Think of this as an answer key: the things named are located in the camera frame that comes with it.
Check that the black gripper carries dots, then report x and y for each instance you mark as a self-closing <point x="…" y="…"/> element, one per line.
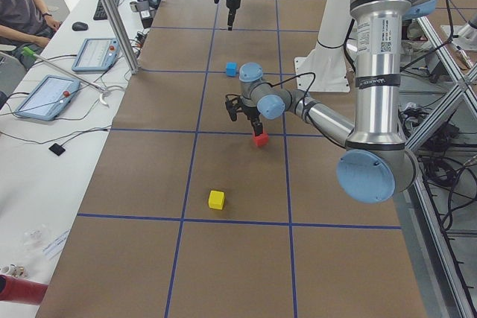
<point x="253" y="114"/>
<point x="232" y="5"/>

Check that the red wooden block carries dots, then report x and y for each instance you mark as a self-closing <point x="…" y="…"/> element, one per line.
<point x="261" y="140"/>

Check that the blue wooden block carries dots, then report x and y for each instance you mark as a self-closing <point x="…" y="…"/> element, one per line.
<point x="231" y="69"/>

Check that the yellow wooden block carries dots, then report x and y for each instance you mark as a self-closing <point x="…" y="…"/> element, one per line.
<point x="216" y="200"/>

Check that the far blue teach pendant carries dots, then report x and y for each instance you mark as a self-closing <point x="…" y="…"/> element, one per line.
<point x="96" y="55"/>

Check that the blue teach pendant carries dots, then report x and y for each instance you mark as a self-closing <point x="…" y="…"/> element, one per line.
<point x="49" y="98"/>
<point x="96" y="55"/>

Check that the black computer mouse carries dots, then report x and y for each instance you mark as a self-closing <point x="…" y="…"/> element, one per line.
<point x="80" y="26"/>

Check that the small black square pad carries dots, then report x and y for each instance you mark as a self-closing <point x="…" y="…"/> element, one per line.
<point x="57" y="149"/>

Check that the near blue teach pendant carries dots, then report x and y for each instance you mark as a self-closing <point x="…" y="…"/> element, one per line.
<point x="49" y="98"/>

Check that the seated person grey shirt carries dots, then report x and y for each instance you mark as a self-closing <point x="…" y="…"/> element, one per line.
<point x="26" y="23"/>

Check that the red cylinder bottle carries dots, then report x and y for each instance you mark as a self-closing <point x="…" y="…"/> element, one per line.
<point x="22" y="291"/>

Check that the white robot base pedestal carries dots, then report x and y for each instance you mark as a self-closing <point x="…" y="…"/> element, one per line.
<point x="324" y="69"/>

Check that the grey aluminium frame post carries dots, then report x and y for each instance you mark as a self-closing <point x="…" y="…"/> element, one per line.
<point x="119" y="30"/>

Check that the metal rod green handle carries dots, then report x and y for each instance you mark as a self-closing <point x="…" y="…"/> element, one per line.
<point x="104" y="91"/>

